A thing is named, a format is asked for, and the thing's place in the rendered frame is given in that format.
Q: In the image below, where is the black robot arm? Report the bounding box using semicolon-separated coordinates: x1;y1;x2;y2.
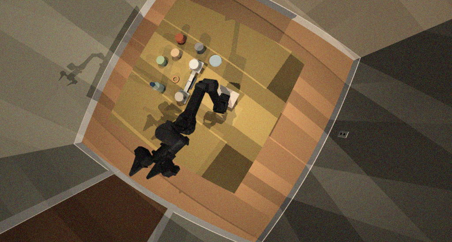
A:
155;79;230;178

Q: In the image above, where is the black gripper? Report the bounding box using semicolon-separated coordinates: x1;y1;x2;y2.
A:
129;142;176;179

